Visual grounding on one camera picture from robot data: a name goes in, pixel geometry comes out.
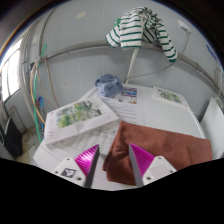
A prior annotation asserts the white wall socket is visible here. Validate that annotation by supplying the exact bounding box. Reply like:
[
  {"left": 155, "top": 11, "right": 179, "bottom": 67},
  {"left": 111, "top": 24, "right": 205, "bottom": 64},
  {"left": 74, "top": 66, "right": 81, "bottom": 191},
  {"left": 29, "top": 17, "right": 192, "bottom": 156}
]
[{"left": 176, "top": 19, "right": 193, "bottom": 35}]

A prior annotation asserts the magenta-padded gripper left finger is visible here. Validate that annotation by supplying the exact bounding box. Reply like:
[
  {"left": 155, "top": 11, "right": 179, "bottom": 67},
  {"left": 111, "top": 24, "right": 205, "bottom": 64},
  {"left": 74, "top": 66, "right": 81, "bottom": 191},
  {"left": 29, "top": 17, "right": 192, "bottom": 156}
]
[{"left": 51, "top": 143, "right": 101, "bottom": 189}]

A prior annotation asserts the thin booklet with green picture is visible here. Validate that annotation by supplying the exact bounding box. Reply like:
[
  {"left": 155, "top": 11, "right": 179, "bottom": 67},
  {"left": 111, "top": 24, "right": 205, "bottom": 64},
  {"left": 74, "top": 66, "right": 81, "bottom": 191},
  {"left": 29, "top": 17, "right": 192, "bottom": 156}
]
[{"left": 151, "top": 85, "right": 190, "bottom": 108}]

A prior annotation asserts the window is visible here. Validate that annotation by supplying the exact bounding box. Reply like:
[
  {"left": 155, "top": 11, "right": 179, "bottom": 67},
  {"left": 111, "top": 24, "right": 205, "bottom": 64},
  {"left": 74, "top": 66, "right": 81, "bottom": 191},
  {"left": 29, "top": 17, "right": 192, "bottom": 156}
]
[{"left": 0, "top": 39, "right": 23, "bottom": 103}]

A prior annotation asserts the green hose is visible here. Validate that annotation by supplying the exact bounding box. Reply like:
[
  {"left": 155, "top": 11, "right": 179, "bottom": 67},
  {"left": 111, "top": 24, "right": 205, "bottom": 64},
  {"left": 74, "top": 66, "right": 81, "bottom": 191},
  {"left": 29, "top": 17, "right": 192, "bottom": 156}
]
[{"left": 31, "top": 43, "right": 48, "bottom": 144}]

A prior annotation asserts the crumpled blue cloth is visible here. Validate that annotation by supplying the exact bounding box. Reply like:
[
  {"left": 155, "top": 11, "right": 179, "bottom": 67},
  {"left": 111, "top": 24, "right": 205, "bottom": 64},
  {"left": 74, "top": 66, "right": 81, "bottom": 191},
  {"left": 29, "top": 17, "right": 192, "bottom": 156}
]
[{"left": 94, "top": 73, "right": 124, "bottom": 98}]

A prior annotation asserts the printed sheet with colour picture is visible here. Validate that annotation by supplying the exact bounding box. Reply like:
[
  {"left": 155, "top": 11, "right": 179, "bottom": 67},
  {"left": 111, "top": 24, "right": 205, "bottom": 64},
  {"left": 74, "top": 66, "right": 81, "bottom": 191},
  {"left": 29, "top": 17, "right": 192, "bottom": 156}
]
[{"left": 99, "top": 86, "right": 140, "bottom": 125}]

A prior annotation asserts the white upright hose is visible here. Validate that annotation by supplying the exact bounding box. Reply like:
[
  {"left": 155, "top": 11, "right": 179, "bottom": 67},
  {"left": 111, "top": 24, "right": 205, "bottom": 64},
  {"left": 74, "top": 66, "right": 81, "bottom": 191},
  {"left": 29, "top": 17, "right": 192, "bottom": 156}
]
[{"left": 124, "top": 47, "right": 140, "bottom": 84}]

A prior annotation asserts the grey horizontal wall pipe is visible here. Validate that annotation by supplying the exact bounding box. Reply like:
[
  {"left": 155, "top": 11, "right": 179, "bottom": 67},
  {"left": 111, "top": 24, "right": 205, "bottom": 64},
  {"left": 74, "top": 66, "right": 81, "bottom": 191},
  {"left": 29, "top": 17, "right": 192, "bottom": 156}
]
[{"left": 39, "top": 39, "right": 224, "bottom": 92}]

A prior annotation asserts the brown towel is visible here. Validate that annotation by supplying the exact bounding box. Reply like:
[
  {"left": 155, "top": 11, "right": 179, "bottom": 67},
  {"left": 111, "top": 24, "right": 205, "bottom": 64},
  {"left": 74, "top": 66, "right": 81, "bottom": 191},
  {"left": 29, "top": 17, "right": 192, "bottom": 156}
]
[{"left": 102, "top": 120, "right": 214, "bottom": 186}]

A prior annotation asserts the white appliance cabinet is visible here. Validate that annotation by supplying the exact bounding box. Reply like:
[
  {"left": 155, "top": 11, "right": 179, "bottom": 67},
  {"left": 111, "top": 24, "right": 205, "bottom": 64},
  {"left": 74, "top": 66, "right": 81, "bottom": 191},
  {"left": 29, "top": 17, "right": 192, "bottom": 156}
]
[{"left": 31, "top": 83, "right": 208, "bottom": 192}]

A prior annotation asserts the yellow hose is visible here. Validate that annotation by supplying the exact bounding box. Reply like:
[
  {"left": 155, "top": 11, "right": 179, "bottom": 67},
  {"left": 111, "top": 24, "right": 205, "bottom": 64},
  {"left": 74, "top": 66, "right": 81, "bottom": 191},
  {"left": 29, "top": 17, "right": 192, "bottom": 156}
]
[{"left": 29, "top": 59, "right": 46, "bottom": 126}]

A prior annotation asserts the white sheet with grid text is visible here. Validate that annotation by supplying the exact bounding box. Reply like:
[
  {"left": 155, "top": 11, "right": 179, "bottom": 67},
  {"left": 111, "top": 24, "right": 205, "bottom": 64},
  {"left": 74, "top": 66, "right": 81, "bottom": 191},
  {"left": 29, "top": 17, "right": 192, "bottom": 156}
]
[{"left": 53, "top": 123, "right": 120, "bottom": 158}]

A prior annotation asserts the picture book with green print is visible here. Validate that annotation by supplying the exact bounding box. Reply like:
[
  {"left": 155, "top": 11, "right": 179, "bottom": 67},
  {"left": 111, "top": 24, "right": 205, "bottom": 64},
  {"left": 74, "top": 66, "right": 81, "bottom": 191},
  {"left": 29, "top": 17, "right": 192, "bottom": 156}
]
[{"left": 43, "top": 97, "right": 120, "bottom": 146}]

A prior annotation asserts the grey power cable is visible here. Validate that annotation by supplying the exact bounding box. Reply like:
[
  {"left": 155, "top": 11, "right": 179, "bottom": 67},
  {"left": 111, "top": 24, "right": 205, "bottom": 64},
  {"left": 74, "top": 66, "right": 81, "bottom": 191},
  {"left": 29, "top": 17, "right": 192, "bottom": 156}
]
[{"left": 124, "top": 31, "right": 192, "bottom": 83}]

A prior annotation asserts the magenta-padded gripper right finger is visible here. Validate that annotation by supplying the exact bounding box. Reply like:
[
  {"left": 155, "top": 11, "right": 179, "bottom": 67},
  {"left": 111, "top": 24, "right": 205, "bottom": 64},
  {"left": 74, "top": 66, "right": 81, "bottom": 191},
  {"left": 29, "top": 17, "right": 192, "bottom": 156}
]
[{"left": 128, "top": 143, "right": 177, "bottom": 188}]

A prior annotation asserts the green white striped shirt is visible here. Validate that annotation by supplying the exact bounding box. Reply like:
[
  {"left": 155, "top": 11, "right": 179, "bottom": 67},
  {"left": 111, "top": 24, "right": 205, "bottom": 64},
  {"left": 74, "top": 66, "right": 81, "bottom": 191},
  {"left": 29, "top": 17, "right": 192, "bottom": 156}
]
[{"left": 105, "top": 6, "right": 179, "bottom": 63}]

